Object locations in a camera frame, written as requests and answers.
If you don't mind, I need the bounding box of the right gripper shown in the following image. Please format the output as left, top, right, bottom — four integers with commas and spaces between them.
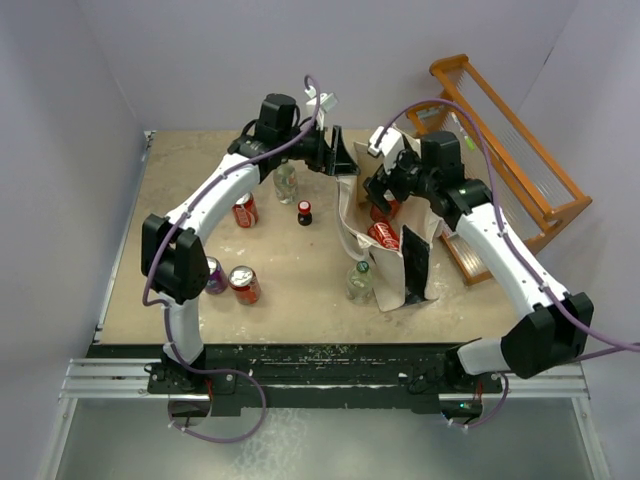
364, 141, 438, 214

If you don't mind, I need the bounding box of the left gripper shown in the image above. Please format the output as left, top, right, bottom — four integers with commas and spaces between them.
279, 122, 360, 176

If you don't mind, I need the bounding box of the red cola can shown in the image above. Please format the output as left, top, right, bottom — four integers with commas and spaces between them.
367, 221, 400, 251

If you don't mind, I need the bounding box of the cream canvas tote bag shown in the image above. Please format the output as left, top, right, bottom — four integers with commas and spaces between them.
336, 125, 446, 314

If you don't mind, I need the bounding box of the clear green-capped glass bottle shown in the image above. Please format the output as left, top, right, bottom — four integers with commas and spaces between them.
346, 261, 373, 304

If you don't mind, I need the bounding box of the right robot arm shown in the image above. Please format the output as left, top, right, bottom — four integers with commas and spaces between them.
364, 127, 594, 391

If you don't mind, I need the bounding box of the red can under left arm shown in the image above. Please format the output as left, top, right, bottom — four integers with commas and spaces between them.
232, 192, 259, 228

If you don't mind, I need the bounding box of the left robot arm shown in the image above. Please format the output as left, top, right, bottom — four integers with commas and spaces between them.
141, 89, 360, 392

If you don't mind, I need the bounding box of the clear bottle behind left arm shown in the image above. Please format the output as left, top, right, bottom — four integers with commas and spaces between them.
273, 163, 298, 204

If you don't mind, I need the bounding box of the small dark red-capped bottle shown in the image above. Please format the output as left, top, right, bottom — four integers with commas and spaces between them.
297, 200, 313, 226

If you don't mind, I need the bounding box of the green-capped marker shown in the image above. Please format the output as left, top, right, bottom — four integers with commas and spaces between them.
459, 126, 476, 151

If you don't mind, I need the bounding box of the orange wooden rack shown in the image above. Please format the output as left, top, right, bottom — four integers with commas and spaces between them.
406, 54, 592, 285

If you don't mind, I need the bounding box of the purple soda can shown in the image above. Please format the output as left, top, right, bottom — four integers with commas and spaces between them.
204, 256, 228, 295

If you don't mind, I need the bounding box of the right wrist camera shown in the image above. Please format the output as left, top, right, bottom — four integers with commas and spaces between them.
367, 126, 405, 173

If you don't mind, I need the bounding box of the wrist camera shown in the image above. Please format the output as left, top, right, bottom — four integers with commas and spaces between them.
306, 92, 339, 130
367, 126, 405, 173

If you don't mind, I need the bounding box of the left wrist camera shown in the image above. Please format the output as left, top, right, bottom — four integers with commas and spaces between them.
306, 92, 339, 130

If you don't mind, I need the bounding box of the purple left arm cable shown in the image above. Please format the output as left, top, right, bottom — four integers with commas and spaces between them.
141, 74, 326, 444

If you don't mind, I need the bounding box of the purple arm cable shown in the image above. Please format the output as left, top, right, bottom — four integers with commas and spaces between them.
141, 74, 326, 444
377, 98, 640, 431

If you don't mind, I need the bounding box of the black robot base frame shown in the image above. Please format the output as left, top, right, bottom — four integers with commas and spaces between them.
87, 343, 503, 417

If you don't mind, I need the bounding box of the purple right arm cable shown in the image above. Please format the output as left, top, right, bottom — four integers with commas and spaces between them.
377, 98, 640, 431

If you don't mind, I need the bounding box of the aluminium rail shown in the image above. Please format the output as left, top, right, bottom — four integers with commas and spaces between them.
57, 357, 171, 401

